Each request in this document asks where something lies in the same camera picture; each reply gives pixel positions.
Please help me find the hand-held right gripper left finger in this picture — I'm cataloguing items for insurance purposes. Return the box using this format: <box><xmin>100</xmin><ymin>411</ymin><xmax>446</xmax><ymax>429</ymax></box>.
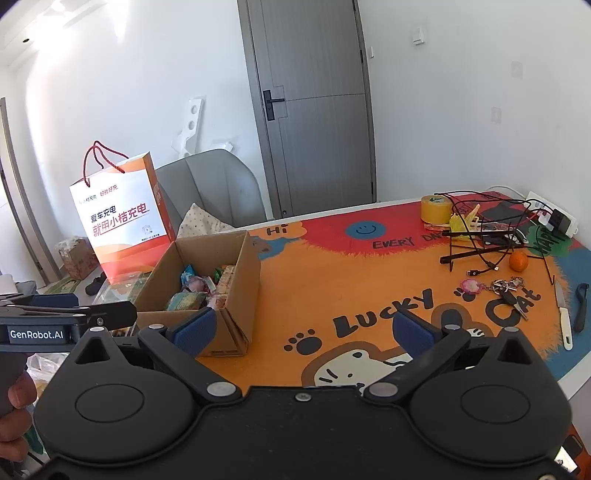
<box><xmin>67</xmin><ymin>307</ymin><xmax>244</xmax><ymax>410</ymax></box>

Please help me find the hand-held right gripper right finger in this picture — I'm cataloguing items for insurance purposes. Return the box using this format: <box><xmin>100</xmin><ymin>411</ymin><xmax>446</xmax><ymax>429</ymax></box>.
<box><xmin>362</xmin><ymin>308</ymin><xmax>540</xmax><ymax>410</ymax></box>

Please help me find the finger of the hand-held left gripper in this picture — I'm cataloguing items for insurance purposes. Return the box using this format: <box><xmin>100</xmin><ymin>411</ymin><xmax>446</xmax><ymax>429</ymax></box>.
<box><xmin>0</xmin><ymin>293</ymin><xmax>81</xmax><ymax>311</ymax></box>
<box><xmin>85</xmin><ymin>300</ymin><xmax>139</xmax><ymax>330</ymax></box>

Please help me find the green striped clear snack packet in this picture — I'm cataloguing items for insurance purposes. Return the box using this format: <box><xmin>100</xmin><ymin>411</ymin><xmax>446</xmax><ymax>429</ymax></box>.
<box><xmin>165</xmin><ymin>290</ymin><xmax>208</xmax><ymax>312</ymax></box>

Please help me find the pink snack packet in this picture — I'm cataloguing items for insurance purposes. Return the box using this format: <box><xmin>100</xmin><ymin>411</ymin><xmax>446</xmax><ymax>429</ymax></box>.
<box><xmin>184</xmin><ymin>275</ymin><xmax>214</xmax><ymax>295</ymax></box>

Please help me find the brown cardboard box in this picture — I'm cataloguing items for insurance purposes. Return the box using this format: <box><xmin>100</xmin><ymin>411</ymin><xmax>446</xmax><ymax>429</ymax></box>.
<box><xmin>133</xmin><ymin>229</ymin><xmax>262</xmax><ymax>357</ymax></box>

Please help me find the person's left hand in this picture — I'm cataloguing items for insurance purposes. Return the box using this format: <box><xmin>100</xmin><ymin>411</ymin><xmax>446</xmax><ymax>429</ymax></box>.
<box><xmin>0</xmin><ymin>369</ymin><xmax>39</xmax><ymax>458</ymax></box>

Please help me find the green floor mat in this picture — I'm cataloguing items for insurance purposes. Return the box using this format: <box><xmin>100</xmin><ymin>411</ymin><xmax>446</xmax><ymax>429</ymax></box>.
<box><xmin>45</xmin><ymin>275</ymin><xmax>89</xmax><ymax>296</ymax></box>

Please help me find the clear plastic tray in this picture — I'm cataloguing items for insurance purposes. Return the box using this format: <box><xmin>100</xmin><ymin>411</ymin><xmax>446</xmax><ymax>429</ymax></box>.
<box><xmin>99</xmin><ymin>271</ymin><xmax>153</xmax><ymax>304</ymax></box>

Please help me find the white plastic bag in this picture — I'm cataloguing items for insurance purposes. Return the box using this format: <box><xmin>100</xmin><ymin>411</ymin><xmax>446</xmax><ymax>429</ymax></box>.
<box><xmin>25</xmin><ymin>353</ymin><xmax>70</xmax><ymax>402</ymax></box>

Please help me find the grey sofa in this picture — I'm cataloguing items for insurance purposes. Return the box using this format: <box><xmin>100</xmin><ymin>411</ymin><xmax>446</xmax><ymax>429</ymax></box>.
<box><xmin>0</xmin><ymin>274</ymin><xmax>38</xmax><ymax>301</ymax></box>

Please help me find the small cardboard box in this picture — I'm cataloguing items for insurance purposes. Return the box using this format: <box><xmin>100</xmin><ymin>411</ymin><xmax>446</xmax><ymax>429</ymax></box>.
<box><xmin>56</xmin><ymin>236</ymin><xmax>100</xmax><ymax>280</ymax></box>

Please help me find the cartoon cat table mat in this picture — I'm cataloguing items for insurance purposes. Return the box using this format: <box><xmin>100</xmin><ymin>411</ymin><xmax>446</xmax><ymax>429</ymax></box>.
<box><xmin>198</xmin><ymin>191</ymin><xmax>591</xmax><ymax>389</ymax></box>

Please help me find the orange white paper bag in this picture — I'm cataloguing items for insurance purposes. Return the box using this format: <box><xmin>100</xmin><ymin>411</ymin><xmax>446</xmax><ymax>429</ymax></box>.
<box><xmin>69</xmin><ymin>140</ymin><xmax>179</xmax><ymax>282</ymax></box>

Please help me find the bunch of keys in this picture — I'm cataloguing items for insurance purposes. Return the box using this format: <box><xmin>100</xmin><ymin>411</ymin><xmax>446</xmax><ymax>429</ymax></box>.
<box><xmin>490</xmin><ymin>276</ymin><xmax>530</xmax><ymax>322</ymax></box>

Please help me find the spotted beige cushion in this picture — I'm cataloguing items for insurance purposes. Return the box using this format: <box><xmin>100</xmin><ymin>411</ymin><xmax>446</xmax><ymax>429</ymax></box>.
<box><xmin>177</xmin><ymin>202</ymin><xmax>236</xmax><ymax>240</ymax></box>

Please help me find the yellow tape roll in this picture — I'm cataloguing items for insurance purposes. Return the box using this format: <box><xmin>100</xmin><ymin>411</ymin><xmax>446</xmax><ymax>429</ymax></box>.
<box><xmin>420</xmin><ymin>194</ymin><xmax>452</xmax><ymax>225</ymax></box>

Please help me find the beige clothes peg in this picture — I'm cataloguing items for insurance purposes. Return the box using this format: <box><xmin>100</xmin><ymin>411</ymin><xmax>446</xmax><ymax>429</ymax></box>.
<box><xmin>457</xmin><ymin>202</ymin><xmax>481</xmax><ymax>230</ymax></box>

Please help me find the grey upholstered chair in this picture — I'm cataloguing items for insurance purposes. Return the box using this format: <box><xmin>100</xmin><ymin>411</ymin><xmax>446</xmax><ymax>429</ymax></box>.
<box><xmin>154</xmin><ymin>148</ymin><xmax>269</xmax><ymax>241</ymax></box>

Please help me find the black flat device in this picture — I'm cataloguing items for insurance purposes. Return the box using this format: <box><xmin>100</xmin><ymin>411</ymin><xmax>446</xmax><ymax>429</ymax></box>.
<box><xmin>479</xmin><ymin>200</ymin><xmax>527</xmax><ymax>223</ymax></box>

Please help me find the black peeler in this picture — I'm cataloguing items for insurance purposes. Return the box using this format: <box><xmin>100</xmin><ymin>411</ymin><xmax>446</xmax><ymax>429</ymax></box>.
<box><xmin>572</xmin><ymin>282</ymin><xmax>591</xmax><ymax>333</ymax></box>

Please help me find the black charger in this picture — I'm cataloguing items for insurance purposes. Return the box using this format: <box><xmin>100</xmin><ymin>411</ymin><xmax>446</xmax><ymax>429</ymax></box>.
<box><xmin>547</xmin><ymin>208</ymin><xmax>571</xmax><ymax>232</ymax></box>

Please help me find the white power strip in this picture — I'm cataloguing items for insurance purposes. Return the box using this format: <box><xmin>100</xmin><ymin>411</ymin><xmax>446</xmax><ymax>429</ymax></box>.
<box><xmin>526</xmin><ymin>191</ymin><xmax>581</xmax><ymax>239</ymax></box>

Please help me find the white foam piece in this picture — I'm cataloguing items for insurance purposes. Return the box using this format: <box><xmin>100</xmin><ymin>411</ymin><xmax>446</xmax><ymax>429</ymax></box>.
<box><xmin>171</xmin><ymin>95</ymin><xmax>205</xmax><ymax>160</ymax></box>

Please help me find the grey door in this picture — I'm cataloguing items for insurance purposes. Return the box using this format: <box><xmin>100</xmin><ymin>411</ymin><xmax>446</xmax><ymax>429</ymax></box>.
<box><xmin>237</xmin><ymin>0</ymin><xmax>380</xmax><ymax>219</ymax></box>

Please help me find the pink keychain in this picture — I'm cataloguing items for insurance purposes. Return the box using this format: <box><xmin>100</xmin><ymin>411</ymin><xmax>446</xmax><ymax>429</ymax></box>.
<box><xmin>454</xmin><ymin>278</ymin><xmax>484</xmax><ymax>300</ymax></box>

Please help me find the black charging cable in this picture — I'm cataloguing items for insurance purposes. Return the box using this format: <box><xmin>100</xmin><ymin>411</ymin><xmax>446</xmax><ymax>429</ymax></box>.
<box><xmin>465</xmin><ymin>198</ymin><xmax>550</xmax><ymax>278</ymax></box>

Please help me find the black wire stand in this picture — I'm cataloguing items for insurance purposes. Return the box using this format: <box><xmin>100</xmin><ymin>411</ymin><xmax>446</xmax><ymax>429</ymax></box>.
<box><xmin>440</xmin><ymin>220</ymin><xmax>556</xmax><ymax>288</ymax></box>

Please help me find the grey door frame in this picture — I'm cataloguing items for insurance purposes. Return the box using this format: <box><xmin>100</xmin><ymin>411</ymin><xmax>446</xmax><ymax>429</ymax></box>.
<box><xmin>0</xmin><ymin>96</ymin><xmax>53</xmax><ymax>285</ymax></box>

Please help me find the black wire rack with cables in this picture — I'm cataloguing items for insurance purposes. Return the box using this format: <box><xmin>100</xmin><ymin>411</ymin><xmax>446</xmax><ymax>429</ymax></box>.
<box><xmin>448</xmin><ymin>191</ymin><xmax>552</xmax><ymax>273</ymax></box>

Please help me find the white handled knife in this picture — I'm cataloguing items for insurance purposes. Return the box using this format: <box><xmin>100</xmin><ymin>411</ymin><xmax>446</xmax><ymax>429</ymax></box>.
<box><xmin>553</xmin><ymin>281</ymin><xmax>575</xmax><ymax>352</ymax></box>

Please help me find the black door handle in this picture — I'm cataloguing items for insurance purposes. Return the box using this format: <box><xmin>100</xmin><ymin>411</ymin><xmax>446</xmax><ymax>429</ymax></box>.
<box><xmin>262</xmin><ymin>89</ymin><xmax>287</xmax><ymax>122</ymax></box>

